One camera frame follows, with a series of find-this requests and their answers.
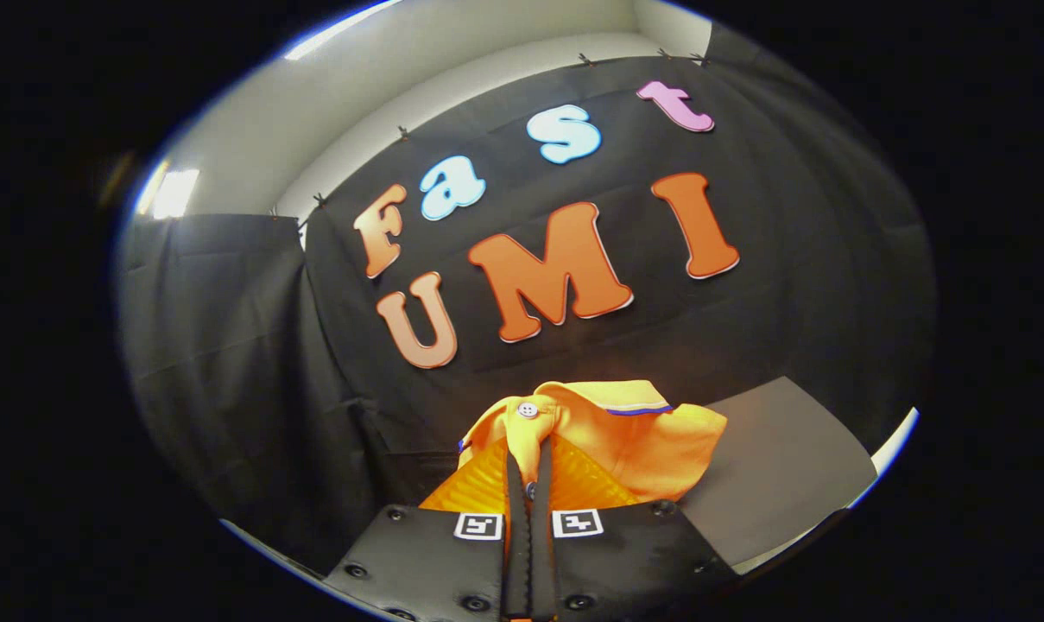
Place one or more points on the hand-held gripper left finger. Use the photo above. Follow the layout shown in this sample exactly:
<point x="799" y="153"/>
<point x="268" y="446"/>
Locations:
<point x="517" y="553"/>

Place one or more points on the yellow polo shirt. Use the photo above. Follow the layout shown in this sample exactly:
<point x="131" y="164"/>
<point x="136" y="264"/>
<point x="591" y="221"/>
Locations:
<point x="642" y="441"/>

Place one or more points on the black backdrop cloth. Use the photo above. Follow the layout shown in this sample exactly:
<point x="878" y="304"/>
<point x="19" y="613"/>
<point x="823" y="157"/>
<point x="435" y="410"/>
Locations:
<point x="789" y="302"/>

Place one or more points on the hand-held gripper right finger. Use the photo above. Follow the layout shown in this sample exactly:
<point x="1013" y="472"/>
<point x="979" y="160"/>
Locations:
<point x="543" y="553"/>

